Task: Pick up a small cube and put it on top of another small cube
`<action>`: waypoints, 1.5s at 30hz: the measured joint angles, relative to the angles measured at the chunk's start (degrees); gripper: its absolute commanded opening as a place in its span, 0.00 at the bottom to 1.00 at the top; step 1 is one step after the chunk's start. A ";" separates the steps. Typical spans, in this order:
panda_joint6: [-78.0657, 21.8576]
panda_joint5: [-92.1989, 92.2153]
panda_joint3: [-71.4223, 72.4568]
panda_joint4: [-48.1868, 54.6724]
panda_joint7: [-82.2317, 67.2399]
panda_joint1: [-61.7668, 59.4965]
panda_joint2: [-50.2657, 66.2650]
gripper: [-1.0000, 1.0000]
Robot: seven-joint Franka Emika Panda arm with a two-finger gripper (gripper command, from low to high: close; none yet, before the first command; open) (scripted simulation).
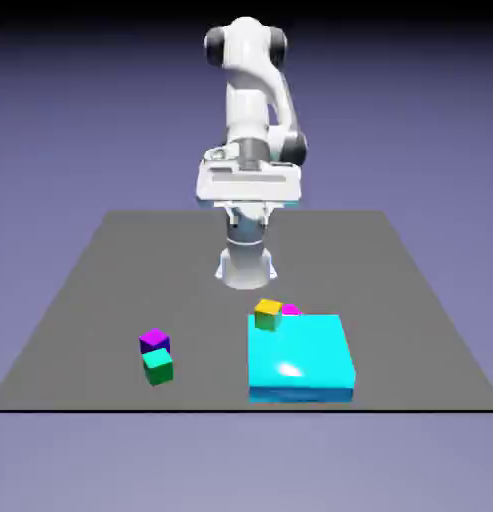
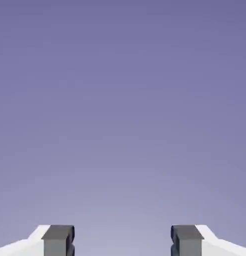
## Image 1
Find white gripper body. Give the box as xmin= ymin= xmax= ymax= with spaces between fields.
xmin=194 ymin=160 xmax=303 ymax=211

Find small yellow cube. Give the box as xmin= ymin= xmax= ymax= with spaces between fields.
xmin=253 ymin=298 xmax=284 ymax=333

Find small purple cube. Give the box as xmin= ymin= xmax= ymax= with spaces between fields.
xmin=138 ymin=327 xmax=172 ymax=356

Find small green cube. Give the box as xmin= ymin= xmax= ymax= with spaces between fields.
xmin=142 ymin=347 xmax=175 ymax=387

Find large cyan box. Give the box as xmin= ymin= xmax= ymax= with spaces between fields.
xmin=247 ymin=313 xmax=357 ymax=404

